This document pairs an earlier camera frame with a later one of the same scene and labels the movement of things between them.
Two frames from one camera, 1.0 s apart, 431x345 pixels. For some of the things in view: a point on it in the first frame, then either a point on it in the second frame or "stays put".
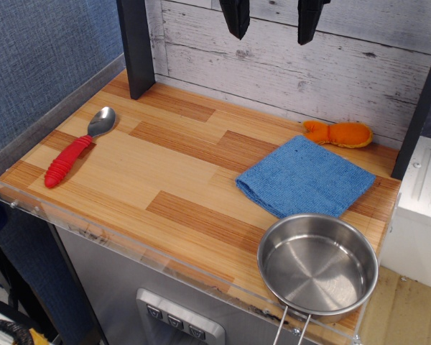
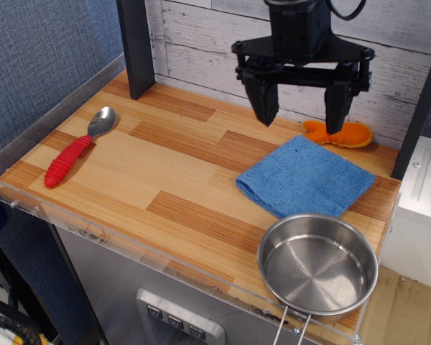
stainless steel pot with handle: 317,266 stays put
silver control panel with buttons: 159,322 stays put
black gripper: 308,13 → 303,51
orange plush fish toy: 346,134 stays put
